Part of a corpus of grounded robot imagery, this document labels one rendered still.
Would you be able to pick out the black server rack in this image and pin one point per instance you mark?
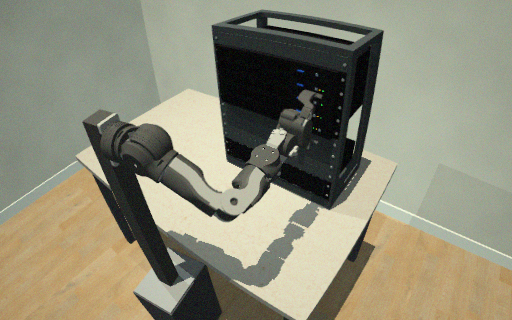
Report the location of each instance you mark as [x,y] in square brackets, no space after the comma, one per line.
[258,72]

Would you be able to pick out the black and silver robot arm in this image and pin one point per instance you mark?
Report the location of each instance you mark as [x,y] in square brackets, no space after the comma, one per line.
[187,179]

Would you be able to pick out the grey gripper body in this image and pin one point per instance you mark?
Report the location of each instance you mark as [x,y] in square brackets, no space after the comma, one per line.
[291,122]

